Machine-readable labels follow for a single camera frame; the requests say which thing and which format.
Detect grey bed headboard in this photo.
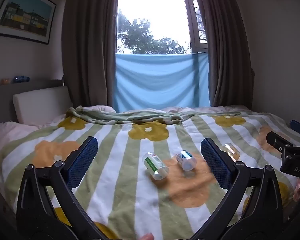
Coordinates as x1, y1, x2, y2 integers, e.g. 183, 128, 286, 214
0, 79, 65, 130

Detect clear cup with green label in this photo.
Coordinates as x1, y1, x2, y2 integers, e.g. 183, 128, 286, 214
143, 152, 170, 181

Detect clear cup with blue label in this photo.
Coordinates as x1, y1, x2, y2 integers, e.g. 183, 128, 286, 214
176, 150, 198, 172

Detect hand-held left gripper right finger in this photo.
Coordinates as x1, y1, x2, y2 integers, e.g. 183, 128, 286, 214
190, 137, 283, 240

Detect light blue cloth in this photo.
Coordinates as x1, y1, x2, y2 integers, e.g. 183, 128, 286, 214
114, 52, 211, 113

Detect tree outside window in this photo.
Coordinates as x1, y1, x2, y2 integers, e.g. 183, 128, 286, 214
116, 9, 192, 55

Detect white headboard cushion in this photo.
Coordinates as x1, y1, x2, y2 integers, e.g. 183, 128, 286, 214
13, 85, 73, 125

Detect person's right hand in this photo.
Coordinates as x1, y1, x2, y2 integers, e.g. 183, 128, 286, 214
292, 178, 300, 202

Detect framed wall picture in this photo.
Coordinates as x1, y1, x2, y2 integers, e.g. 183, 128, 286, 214
0, 0, 57, 45

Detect clear amber pill bottle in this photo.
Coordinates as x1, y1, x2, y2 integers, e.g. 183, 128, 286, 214
223, 142, 241, 161

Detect striped floral blanket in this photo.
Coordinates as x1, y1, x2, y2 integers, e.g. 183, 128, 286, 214
0, 106, 300, 240

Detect open window sash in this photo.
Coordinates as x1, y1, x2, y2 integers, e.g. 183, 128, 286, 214
187, 0, 208, 53

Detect brown curtain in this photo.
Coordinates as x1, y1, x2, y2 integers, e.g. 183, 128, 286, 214
62, 0, 120, 108
189, 0, 255, 108

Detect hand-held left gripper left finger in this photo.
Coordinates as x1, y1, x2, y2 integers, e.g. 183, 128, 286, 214
16, 136, 108, 240

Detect blue plastic bottle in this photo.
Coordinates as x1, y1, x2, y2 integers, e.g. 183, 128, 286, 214
13, 75, 31, 84

